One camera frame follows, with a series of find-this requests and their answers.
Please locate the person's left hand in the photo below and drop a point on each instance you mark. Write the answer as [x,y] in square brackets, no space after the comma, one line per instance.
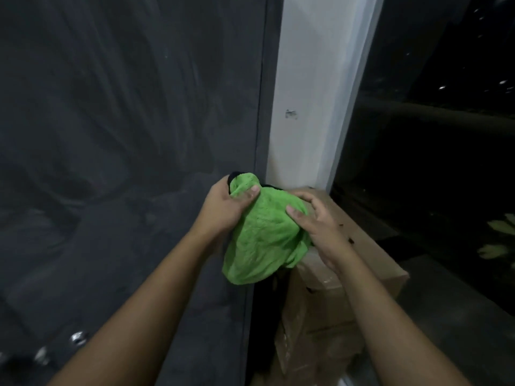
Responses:
[219,211]

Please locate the person's right hand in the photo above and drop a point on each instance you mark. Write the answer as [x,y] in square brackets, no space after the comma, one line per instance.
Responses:
[322,233]

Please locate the person's right thumb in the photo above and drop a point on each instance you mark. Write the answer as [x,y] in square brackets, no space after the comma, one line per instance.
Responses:
[297,217]

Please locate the person's left thumb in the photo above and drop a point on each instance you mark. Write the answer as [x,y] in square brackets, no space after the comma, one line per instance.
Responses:
[246,193]

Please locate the green microfibre cloth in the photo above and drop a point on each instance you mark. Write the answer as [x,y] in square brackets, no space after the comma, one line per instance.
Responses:
[261,237]

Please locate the person's right forearm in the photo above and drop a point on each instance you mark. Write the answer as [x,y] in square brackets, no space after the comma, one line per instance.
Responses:
[390,321]

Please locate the person's left forearm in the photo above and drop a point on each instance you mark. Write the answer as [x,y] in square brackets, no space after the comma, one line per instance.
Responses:
[136,317]

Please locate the dark glass door panel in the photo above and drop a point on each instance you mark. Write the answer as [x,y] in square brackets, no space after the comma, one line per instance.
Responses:
[120,176]

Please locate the dark glass window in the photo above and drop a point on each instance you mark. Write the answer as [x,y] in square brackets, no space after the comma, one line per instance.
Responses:
[434,156]

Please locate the green plant leaves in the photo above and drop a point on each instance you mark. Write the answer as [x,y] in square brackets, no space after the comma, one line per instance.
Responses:
[499,237]

